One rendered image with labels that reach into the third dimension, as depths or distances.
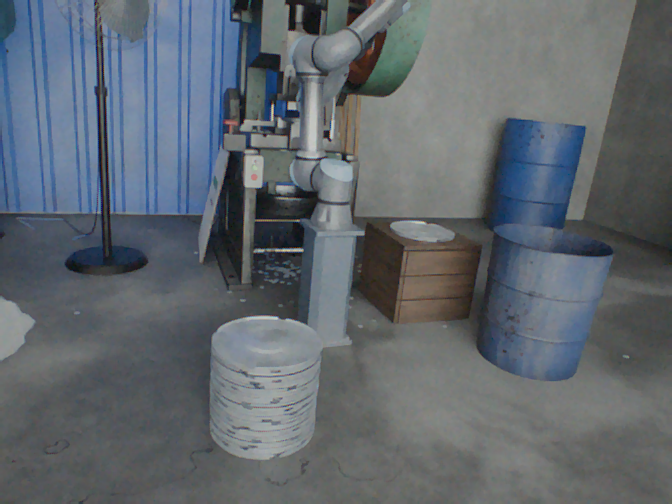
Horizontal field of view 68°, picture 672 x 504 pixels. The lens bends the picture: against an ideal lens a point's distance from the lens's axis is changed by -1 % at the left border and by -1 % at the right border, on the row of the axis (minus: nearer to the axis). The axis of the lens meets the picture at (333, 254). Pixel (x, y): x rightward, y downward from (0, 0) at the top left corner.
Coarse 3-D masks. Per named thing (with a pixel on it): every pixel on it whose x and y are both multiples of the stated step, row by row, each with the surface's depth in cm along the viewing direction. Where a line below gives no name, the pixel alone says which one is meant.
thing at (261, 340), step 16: (240, 320) 143; (256, 320) 145; (272, 320) 146; (288, 320) 146; (224, 336) 133; (240, 336) 134; (256, 336) 134; (272, 336) 135; (288, 336) 136; (304, 336) 138; (224, 352) 125; (240, 352) 126; (256, 352) 127; (272, 352) 127; (288, 352) 128; (304, 352) 129; (256, 368) 119; (272, 368) 119; (288, 368) 121
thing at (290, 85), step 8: (288, 32) 226; (296, 32) 227; (304, 32) 232; (288, 40) 227; (288, 48) 228; (288, 56) 230; (288, 64) 231; (280, 72) 236; (288, 72) 231; (280, 80) 236; (288, 80) 232; (296, 80) 231; (280, 88) 236; (288, 88) 232; (296, 88) 232
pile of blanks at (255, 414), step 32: (320, 352) 130; (224, 384) 125; (256, 384) 121; (288, 384) 123; (224, 416) 126; (256, 416) 124; (288, 416) 126; (224, 448) 129; (256, 448) 126; (288, 448) 129
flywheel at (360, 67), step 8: (368, 0) 238; (352, 16) 266; (384, 32) 231; (376, 40) 239; (384, 40) 223; (376, 48) 239; (368, 56) 248; (376, 56) 231; (352, 64) 263; (360, 64) 257; (368, 64) 248; (352, 72) 258; (360, 72) 249; (368, 72) 239; (352, 80) 258; (360, 80) 249
